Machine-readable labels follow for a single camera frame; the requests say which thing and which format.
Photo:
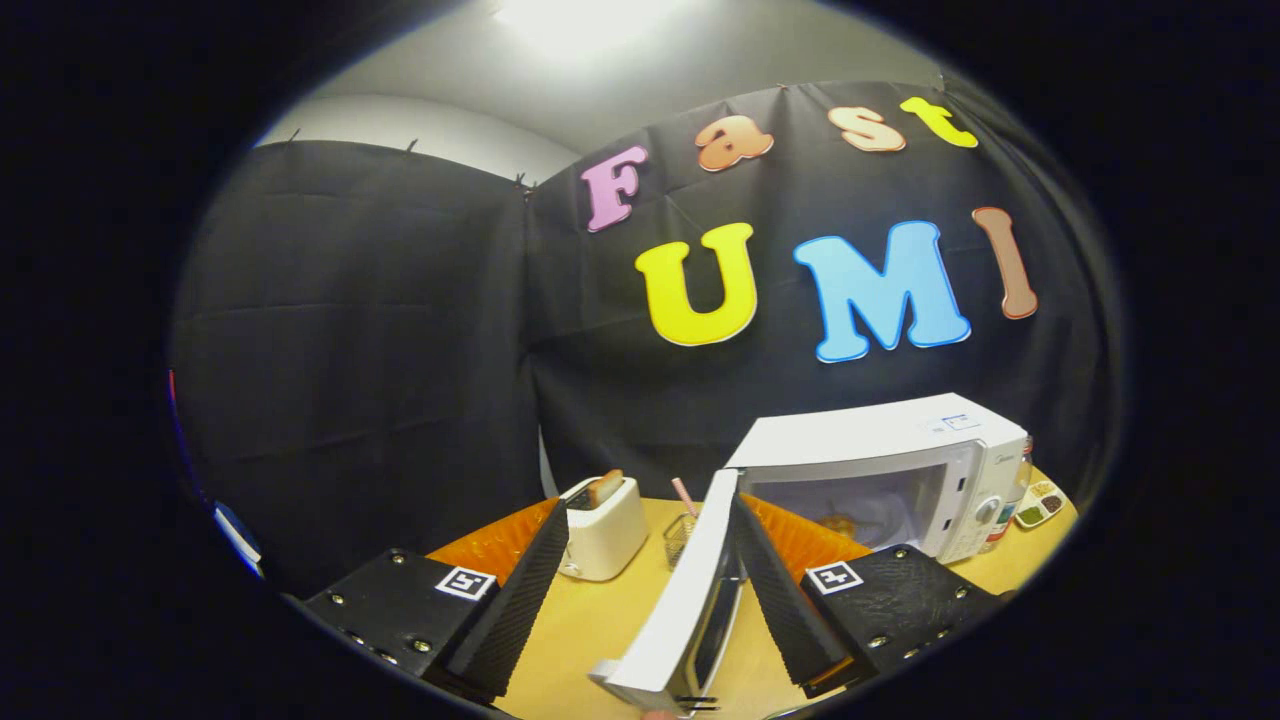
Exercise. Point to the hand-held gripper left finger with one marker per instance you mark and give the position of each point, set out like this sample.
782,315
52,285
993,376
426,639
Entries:
515,610

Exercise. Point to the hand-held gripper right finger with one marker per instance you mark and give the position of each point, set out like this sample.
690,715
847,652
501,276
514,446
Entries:
785,610

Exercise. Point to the golden bread roll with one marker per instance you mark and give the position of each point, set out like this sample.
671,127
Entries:
838,526

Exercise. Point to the white microwave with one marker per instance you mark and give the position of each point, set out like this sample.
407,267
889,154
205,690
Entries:
880,440

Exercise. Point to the white toaster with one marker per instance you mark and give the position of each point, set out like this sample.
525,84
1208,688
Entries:
610,535

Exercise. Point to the pink striped straw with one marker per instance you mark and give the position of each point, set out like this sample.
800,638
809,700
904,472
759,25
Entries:
684,497

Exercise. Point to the brown toast slice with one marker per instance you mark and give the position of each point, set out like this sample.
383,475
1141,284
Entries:
605,488

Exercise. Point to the clear plastic water bottle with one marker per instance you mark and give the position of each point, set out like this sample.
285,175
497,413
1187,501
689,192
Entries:
1003,522

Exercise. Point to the white divided dish with beans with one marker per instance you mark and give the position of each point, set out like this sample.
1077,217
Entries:
1040,505

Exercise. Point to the black backdrop cloth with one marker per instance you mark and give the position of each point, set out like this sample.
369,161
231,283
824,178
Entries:
350,350

